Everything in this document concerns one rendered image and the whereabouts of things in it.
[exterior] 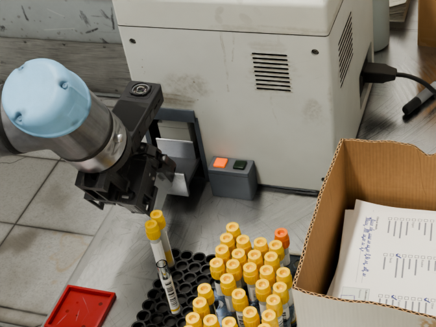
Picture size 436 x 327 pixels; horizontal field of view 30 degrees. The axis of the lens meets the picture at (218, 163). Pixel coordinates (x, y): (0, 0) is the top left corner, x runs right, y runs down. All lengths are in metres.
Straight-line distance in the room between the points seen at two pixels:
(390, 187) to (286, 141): 0.15
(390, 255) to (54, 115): 0.41
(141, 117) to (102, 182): 0.10
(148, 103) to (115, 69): 1.86
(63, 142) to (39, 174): 1.87
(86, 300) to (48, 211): 1.52
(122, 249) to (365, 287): 0.35
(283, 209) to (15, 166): 1.76
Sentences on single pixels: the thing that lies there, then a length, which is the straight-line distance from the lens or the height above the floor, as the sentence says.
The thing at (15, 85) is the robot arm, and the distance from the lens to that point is 0.82.
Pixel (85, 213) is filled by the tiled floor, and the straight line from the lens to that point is 2.50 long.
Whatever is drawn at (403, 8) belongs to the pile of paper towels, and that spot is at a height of 0.90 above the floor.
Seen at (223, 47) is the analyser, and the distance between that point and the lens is 1.01.
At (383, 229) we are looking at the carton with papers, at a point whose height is 0.94.
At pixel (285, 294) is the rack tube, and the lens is 0.86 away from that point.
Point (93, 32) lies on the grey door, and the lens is 2.79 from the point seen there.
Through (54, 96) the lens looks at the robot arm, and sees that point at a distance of 0.80.
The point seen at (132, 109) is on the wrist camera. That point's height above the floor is 1.08.
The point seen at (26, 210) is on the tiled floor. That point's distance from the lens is 2.59.
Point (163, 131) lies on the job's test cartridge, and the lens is 1.14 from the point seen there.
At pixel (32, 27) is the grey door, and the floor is 0.29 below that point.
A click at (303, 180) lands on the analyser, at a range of 1.11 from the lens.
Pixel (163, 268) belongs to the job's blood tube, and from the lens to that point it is 0.92.
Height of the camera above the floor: 1.64
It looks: 40 degrees down
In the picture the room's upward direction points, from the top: 11 degrees counter-clockwise
